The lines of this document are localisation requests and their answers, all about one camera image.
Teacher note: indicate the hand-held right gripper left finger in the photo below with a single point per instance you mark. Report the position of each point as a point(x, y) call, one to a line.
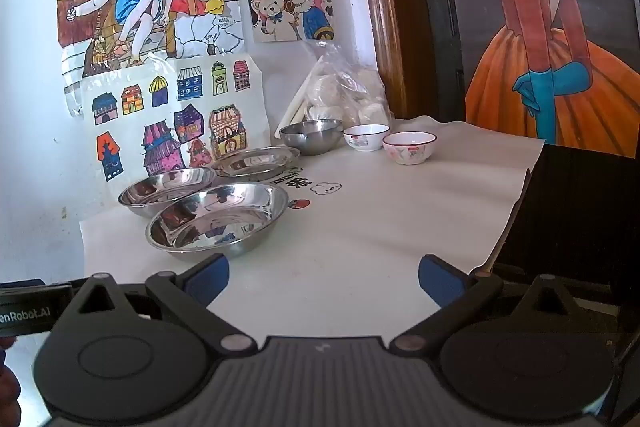
point(210, 277)

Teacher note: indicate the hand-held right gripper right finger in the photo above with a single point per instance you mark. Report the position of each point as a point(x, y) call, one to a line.
point(442, 282)

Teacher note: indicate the stainless steel plate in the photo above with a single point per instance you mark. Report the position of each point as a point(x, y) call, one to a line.
point(255, 163)
point(165, 187)
point(215, 219)

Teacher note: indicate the floral white ceramic bowl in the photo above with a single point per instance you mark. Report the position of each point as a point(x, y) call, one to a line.
point(410, 149)

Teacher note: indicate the white bowl red rim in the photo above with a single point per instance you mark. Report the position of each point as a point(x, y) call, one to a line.
point(366, 138)

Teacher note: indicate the deep stainless steel bowl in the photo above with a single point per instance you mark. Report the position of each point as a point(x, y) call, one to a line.
point(310, 139)

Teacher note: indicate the person's left hand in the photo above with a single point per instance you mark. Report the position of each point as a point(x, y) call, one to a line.
point(7, 389)

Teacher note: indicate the white printed table cover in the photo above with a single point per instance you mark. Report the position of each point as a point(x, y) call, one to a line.
point(360, 232)

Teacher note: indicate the colourful houses drawing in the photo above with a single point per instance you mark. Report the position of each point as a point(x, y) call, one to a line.
point(165, 117)

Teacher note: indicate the white stick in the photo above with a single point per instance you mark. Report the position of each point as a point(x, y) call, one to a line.
point(292, 112)

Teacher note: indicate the clear bag of white buns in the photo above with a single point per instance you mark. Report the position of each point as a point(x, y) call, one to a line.
point(345, 87)

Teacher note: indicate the orange dress woman painting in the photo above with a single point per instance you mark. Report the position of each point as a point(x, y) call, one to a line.
point(540, 32)

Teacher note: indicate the brown wooden frame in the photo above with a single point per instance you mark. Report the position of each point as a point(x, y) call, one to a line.
point(380, 7)

